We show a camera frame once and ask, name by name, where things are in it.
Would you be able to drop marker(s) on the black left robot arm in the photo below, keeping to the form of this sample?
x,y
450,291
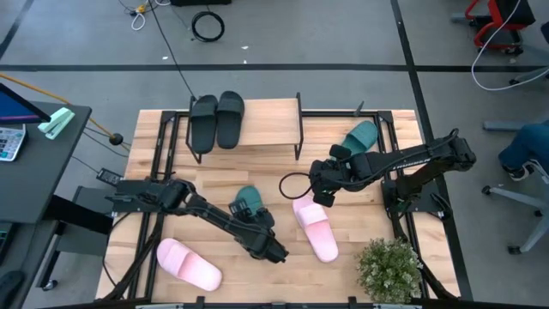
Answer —
x,y
214,219

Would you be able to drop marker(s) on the person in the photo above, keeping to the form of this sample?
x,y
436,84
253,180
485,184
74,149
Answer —
x,y
529,143

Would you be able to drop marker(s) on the grey office chair base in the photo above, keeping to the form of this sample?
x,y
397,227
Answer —
x,y
514,199
502,125

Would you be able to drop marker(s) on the yellow plug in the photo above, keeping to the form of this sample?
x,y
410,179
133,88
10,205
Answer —
x,y
140,7

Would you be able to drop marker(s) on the mint green stapler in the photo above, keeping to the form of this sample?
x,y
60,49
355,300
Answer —
x,y
58,122

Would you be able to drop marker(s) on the green potted plant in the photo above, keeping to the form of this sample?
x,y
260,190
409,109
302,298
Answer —
x,y
388,270

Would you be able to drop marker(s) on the black desk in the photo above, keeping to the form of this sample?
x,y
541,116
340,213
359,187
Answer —
x,y
43,171

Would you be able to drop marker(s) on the black box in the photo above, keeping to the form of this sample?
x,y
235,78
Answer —
x,y
199,2

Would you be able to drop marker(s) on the black rubber slide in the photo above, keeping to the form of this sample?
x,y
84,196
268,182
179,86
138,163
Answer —
x,y
203,129
230,124

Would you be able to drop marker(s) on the grey calculator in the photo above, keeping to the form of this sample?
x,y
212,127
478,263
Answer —
x,y
10,143

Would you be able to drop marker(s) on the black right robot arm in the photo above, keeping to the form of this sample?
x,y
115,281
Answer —
x,y
407,161

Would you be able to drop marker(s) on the green rubber slide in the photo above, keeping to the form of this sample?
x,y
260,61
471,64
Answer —
x,y
362,135
250,195

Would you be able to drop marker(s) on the wooden shelf black metal frame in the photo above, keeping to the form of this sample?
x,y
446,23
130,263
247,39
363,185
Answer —
x,y
268,122

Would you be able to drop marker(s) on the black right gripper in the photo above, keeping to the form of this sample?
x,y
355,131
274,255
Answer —
x,y
328,173

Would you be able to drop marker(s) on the black ball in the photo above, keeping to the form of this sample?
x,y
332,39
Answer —
x,y
116,138

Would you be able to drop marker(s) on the black power adapter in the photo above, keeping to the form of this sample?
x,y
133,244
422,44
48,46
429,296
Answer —
x,y
109,176

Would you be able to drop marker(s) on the red and black cart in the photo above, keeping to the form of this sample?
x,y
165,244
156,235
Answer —
x,y
514,13

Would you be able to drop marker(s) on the computer monitor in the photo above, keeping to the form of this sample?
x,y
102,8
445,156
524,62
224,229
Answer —
x,y
13,109

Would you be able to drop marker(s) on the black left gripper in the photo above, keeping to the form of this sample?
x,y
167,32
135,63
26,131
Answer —
x,y
261,223

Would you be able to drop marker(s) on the pink rubber slide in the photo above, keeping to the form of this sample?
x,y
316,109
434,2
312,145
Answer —
x,y
319,234
188,266

